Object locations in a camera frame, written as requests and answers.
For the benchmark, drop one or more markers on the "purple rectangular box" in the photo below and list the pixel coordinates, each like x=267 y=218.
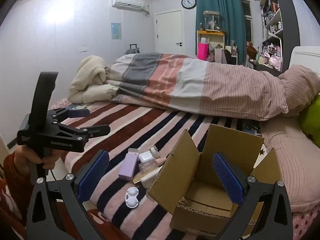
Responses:
x=128 y=167

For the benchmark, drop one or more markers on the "white tube gold cap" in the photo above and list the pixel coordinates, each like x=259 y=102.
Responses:
x=150 y=178

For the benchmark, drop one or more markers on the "person's left forearm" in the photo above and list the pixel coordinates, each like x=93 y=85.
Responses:
x=15 y=180

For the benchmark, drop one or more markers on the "blue wall poster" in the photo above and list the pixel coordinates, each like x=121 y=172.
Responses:
x=116 y=31

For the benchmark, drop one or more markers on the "green glass bottle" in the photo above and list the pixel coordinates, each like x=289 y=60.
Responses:
x=258 y=55

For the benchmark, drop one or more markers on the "teal curtain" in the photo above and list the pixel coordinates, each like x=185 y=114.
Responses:
x=232 y=17

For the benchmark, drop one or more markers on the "green plush toy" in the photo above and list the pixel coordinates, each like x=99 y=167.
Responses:
x=311 y=120

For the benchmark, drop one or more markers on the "window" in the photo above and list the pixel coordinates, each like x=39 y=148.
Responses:
x=247 y=25

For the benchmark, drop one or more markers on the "pink polka dot sheet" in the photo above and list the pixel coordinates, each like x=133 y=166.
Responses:
x=307 y=225

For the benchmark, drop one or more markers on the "brown plush toy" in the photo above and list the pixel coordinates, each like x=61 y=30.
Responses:
x=250 y=49

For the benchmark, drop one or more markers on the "bright pink bag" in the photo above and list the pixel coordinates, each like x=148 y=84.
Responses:
x=203 y=51

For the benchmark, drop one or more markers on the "clear glass bottle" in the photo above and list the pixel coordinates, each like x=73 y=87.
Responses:
x=147 y=168

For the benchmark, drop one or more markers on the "black bag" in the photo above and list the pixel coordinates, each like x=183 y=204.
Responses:
x=228 y=56

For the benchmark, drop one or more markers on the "white rounded case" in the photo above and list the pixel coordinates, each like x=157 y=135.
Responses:
x=146 y=157

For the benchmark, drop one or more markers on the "white contact lens case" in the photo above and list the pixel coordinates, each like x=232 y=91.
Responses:
x=132 y=198

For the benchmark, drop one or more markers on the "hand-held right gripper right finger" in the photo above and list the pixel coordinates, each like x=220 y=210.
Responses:
x=227 y=180

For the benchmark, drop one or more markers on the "striped pink grey duvet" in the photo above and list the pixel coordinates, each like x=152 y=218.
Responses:
x=190 y=85

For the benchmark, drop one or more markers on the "white bed headboard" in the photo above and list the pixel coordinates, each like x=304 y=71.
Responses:
x=305 y=57

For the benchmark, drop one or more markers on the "glass display case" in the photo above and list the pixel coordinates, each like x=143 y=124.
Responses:
x=212 y=21

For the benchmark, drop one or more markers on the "pink ribbed pillow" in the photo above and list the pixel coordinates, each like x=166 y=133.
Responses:
x=300 y=87
x=295 y=160

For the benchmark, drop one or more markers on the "cream fleece blanket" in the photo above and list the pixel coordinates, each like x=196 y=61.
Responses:
x=87 y=75

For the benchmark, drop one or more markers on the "pale pink bag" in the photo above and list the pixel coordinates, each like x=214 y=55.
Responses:
x=275 y=62

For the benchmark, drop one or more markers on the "white door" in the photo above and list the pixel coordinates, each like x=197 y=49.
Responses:
x=168 y=32

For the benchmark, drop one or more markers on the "white air conditioner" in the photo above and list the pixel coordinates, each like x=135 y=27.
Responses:
x=127 y=1

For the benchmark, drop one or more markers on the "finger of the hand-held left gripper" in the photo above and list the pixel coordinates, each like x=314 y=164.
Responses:
x=77 y=113
x=100 y=129

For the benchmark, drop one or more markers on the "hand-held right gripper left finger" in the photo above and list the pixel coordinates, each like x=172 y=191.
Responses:
x=92 y=175

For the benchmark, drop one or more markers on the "person's left hand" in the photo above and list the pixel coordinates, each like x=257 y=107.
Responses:
x=25 y=155

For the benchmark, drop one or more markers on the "yellow white shelf unit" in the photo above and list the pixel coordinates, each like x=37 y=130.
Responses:
x=210 y=33

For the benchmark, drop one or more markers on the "brown cardboard box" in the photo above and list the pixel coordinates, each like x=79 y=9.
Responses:
x=175 y=170

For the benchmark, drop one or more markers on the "round black wall clock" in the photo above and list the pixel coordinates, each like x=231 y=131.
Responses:
x=188 y=2

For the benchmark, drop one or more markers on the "striped fleece blanket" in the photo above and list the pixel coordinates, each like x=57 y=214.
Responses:
x=112 y=120

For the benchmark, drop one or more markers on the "dark tall bookshelf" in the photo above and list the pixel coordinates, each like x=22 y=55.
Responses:
x=290 y=17

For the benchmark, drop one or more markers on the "grey suitcase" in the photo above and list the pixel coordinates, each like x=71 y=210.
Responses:
x=131 y=51

